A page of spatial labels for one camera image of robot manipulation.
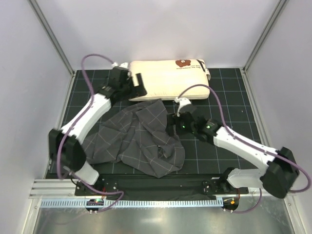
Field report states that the slotted grey cable duct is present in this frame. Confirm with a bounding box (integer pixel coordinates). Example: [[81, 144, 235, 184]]
[[40, 197, 223, 209]]

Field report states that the left aluminium corner post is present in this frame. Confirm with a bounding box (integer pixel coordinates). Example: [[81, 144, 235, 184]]
[[27, 0, 75, 77]]

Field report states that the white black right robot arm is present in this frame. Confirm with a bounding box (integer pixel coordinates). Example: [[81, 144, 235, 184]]
[[166, 104, 299, 198]]

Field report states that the dark grey checked pillowcase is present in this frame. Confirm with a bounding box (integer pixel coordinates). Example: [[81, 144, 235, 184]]
[[82, 99, 185, 178]]

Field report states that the right aluminium corner post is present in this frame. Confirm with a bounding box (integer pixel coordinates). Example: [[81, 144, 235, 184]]
[[243, 0, 289, 73]]

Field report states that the cream white pillow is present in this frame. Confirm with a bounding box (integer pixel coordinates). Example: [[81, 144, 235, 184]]
[[129, 59, 211, 101]]

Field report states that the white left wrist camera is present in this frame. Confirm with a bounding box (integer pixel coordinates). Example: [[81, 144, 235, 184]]
[[112, 62, 129, 71]]

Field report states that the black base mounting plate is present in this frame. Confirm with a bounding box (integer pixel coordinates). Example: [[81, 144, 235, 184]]
[[74, 174, 249, 198]]

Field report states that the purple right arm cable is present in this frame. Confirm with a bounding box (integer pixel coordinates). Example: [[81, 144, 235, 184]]
[[175, 84, 305, 215]]

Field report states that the aluminium corner post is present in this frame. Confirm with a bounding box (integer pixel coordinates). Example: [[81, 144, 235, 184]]
[[27, 0, 75, 77], [243, 0, 289, 73]]

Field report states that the aluminium frame rail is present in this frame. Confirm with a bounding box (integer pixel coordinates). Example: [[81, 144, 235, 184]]
[[29, 179, 76, 198]]

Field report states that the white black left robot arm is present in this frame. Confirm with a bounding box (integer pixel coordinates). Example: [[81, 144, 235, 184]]
[[48, 66, 147, 195]]

